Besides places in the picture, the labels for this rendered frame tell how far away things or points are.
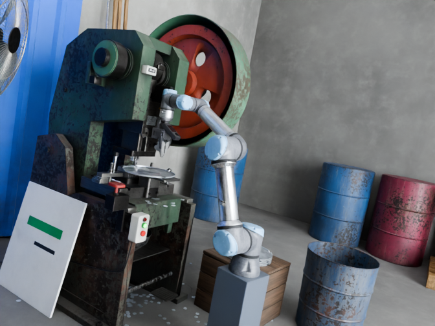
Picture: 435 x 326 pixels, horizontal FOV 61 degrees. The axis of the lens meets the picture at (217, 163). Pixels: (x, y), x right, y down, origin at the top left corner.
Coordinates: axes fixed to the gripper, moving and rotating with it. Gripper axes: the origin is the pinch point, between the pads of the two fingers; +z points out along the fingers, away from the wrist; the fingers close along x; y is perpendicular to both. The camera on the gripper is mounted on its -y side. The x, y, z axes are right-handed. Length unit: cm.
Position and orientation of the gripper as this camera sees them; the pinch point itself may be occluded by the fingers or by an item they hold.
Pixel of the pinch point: (162, 155)
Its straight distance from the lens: 202.2
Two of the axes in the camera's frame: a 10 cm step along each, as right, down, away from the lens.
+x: -5.2, 0.0, -8.6
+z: -1.7, 9.8, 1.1
